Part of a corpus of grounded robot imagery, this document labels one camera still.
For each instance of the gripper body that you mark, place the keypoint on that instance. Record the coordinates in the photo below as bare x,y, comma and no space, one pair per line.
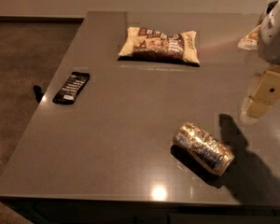
275,36

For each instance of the black snack bar wrapper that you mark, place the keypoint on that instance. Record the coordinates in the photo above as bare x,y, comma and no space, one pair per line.
71,88

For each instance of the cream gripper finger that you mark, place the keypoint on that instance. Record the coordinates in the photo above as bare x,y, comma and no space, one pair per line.
253,85
254,108

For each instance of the white snack packet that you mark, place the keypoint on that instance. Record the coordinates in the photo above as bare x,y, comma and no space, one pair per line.
250,41

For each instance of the small black object at table edge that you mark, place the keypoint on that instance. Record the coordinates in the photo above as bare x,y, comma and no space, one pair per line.
39,93

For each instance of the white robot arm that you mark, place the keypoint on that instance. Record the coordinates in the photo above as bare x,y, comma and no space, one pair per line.
269,37

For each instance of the cream brown chip bag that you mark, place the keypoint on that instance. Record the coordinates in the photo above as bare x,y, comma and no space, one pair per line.
155,46

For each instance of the orange soda can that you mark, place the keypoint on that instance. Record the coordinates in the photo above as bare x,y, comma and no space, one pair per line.
211,154

